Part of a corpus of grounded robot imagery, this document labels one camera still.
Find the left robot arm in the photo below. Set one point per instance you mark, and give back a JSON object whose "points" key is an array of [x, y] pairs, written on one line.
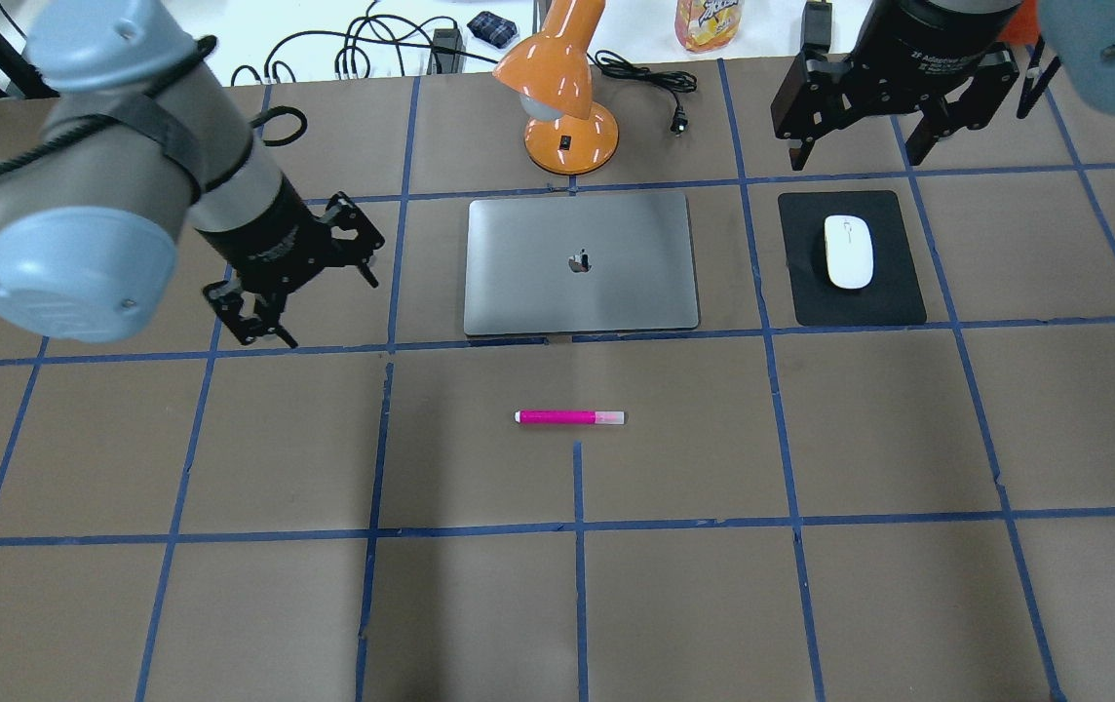
{"points": [[143, 142]]}

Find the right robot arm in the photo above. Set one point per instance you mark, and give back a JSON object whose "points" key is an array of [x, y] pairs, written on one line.
{"points": [[1081, 35]]}

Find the grey closed laptop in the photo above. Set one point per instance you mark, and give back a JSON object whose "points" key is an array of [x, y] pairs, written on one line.
{"points": [[619, 262]]}

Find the dark blue small pouch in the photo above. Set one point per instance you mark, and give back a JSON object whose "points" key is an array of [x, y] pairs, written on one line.
{"points": [[492, 29]]}

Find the orange juice bottle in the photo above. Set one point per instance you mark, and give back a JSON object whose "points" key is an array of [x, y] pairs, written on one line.
{"points": [[704, 26]]}

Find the black power adapter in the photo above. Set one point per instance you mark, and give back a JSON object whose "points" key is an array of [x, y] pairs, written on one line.
{"points": [[817, 27]]}

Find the pink marker pen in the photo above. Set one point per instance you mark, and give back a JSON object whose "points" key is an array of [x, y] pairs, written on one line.
{"points": [[570, 417]]}

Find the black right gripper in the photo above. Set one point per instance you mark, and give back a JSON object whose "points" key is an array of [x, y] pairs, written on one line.
{"points": [[928, 44]]}

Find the orange desk lamp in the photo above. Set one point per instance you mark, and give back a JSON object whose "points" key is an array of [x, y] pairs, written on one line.
{"points": [[568, 133]]}

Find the white computer mouse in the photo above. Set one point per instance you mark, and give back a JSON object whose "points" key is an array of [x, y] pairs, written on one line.
{"points": [[848, 252]]}

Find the black mousepad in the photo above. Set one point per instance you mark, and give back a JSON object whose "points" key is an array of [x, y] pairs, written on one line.
{"points": [[892, 299]]}

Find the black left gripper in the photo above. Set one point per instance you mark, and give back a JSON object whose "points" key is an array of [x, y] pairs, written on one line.
{"points": [[270, 246]]}

